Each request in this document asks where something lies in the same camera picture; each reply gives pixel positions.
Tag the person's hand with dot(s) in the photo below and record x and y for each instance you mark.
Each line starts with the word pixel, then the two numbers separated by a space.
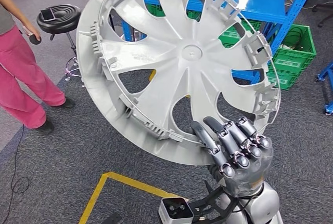
pixel 32 30

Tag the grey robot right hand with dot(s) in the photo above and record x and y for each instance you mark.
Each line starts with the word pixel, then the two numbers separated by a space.
pixel 247 167

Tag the black handheld controller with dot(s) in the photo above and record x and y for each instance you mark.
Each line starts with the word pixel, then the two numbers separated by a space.
pixel 35 40

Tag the grey plastic wheel hubcap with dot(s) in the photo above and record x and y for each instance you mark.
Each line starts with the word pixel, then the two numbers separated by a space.
pixel 182 78

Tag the person's forearm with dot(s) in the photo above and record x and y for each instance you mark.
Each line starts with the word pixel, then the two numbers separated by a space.
pixel 13 7

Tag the black smartphone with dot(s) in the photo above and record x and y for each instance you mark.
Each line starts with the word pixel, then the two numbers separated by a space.
pixel 47 14

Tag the black round stool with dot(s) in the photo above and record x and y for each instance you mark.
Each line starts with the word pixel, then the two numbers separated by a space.
pixel 65 19

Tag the person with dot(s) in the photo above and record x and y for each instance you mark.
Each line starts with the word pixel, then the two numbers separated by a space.
pixel 26 78

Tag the green plastic crate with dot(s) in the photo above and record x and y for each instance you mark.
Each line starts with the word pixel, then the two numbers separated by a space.
pixel 294 79
pixel 155 10
pixel 294 53
pixel 231 38

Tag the black office chair base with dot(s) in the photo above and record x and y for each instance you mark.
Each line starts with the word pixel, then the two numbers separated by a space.
pixel 324 12

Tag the black robot left foot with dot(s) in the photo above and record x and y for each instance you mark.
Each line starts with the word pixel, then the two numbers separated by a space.
pixel 112 219

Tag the black camera bracket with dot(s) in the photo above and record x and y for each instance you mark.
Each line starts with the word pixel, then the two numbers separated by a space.
pixel 208 203

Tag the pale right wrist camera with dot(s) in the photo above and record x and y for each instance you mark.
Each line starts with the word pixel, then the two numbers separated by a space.
pixel 174 212

